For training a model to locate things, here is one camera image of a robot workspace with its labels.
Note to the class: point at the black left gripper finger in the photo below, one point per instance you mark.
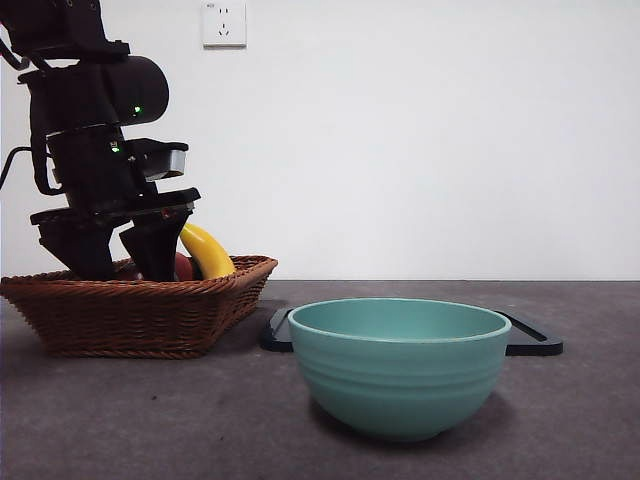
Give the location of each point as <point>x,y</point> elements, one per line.
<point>85,252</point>
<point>155,250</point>

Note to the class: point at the teal ribbed bowl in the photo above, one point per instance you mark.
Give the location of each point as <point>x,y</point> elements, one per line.
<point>400,370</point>

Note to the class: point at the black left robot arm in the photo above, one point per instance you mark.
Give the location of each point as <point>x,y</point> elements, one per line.
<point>75,100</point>

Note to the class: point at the yellow banana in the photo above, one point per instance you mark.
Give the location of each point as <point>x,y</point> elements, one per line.
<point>210,255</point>

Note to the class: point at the brown wicker basket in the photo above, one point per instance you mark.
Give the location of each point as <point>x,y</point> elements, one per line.
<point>130,320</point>

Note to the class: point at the dark green rectangular tray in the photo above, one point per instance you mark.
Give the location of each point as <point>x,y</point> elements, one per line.
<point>535,342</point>

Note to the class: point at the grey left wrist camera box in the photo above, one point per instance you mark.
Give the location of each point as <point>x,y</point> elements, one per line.
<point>170,162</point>

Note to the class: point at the white wall socket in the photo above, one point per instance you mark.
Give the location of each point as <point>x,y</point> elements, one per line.
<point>225,25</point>

